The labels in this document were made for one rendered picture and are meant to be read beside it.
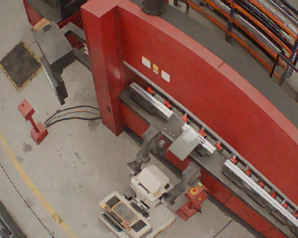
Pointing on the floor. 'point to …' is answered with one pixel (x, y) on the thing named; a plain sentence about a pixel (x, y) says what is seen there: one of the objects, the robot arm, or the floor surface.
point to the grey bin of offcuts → (2, 222)
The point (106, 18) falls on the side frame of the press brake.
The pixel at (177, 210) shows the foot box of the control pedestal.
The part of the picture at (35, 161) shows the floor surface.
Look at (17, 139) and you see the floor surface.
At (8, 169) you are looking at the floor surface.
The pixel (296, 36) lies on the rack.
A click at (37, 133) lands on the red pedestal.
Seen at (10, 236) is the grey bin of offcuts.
